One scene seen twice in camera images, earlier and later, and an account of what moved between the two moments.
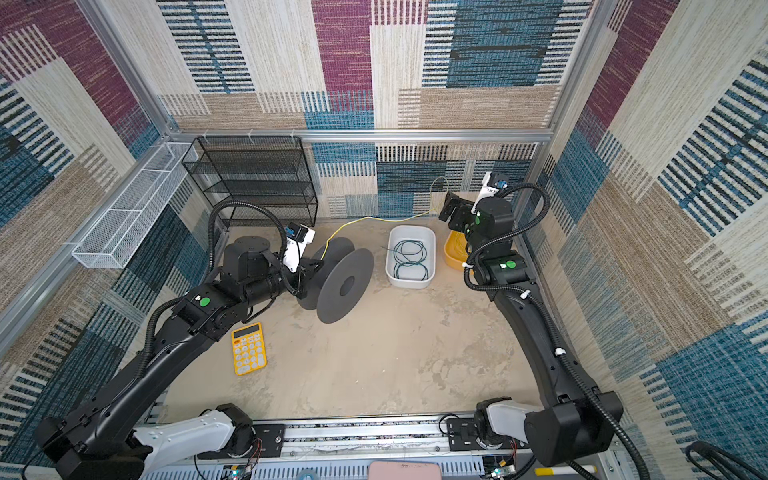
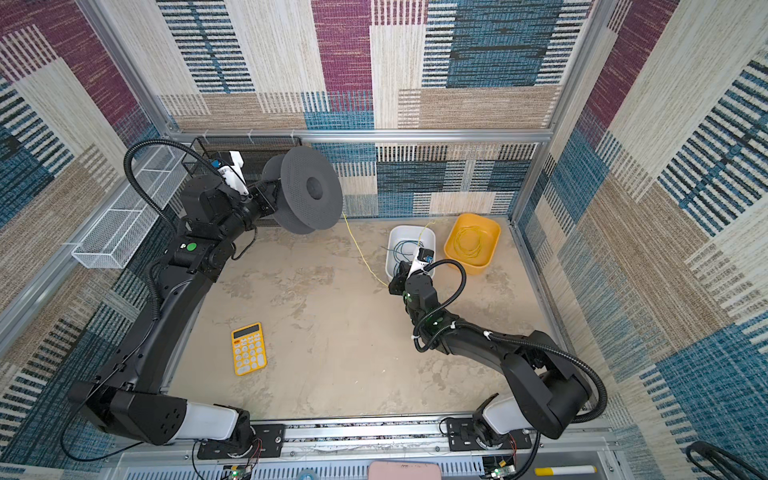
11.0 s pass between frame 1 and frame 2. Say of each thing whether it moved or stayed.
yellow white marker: stayed
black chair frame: stayed
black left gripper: moved
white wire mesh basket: stayed
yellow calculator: stayed
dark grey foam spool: moved
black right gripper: moved
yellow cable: moved
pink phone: stayed
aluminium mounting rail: stayed
